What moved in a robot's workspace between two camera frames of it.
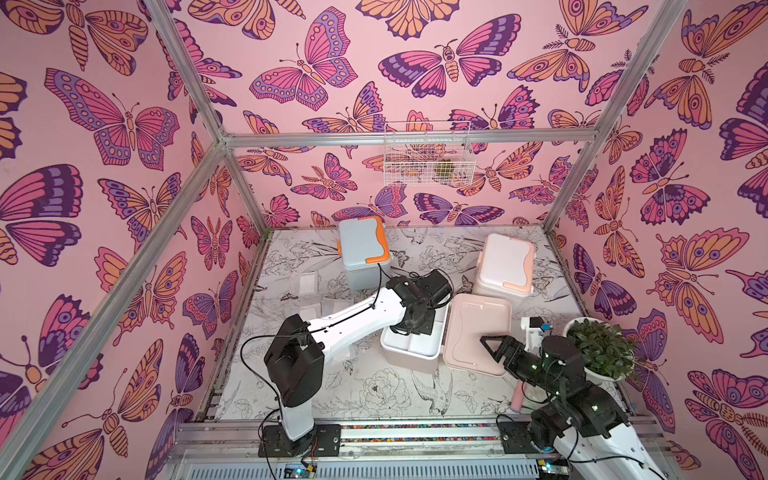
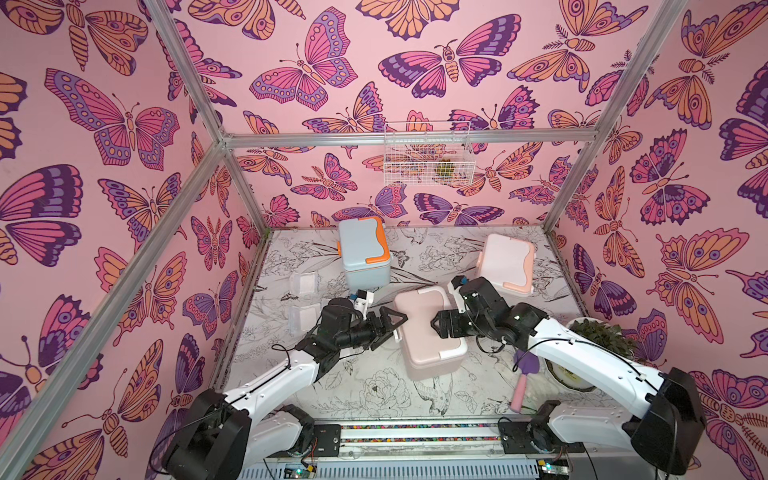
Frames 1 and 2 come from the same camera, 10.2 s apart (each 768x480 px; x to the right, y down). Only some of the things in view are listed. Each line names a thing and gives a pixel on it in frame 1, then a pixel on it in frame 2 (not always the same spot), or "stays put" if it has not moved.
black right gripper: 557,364 -> 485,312
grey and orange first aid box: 364,251 stays put
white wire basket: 433,152 stays put
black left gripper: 428,329 -> 381,321
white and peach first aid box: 506,267 stays put
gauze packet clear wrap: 310,312 stays put
